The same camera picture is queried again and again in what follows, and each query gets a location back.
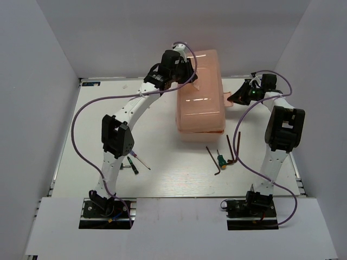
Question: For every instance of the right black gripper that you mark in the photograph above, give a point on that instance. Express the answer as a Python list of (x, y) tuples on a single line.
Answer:
[(240, 96)]

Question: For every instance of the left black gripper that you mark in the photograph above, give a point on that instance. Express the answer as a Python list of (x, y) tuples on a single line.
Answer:
[(188, 70)]

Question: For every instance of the pink plastic toolbox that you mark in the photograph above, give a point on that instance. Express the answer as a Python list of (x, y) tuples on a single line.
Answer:
[(201, 105)]

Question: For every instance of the large brown hex key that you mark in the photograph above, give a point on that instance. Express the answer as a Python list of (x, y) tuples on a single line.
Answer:
[(238, 145)]

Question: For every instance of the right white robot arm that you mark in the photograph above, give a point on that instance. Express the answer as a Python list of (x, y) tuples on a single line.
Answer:
[(282, 135)]

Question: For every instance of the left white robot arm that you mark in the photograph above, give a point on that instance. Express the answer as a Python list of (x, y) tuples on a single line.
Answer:
[(116, 129)]

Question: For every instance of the medium brown hex key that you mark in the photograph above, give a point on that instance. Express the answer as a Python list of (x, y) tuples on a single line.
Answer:
[(232, 159)]

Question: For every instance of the green orange screwdriver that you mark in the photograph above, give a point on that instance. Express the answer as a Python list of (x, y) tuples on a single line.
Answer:
[(221, 161)]

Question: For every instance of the small brown hex key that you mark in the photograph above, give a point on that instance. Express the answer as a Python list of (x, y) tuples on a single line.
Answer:
[(214, 161)]

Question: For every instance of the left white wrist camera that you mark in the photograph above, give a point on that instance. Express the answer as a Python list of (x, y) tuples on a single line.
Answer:
[(181, 49)]

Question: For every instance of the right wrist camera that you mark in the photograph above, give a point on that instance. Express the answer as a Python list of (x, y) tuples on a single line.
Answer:
[(267, 82)]

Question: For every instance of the blue handled screwdriver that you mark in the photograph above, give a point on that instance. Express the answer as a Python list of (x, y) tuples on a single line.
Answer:
[(139, 159)]

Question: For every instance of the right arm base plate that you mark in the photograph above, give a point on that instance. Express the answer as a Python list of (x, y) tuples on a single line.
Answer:
[(241, 218)]

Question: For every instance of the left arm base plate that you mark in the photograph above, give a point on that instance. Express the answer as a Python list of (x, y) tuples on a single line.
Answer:
[(115, 218)]

